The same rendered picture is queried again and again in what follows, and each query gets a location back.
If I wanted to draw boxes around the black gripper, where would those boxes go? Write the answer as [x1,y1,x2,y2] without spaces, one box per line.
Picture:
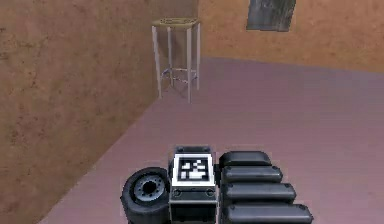
[120,166,171,224]

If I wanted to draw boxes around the white tall stool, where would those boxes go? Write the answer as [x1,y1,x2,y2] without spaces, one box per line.
[151,17,202,105]

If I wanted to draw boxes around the grey framed wall picture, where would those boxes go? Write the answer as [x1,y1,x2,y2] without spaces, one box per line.
[245,0,297,33]

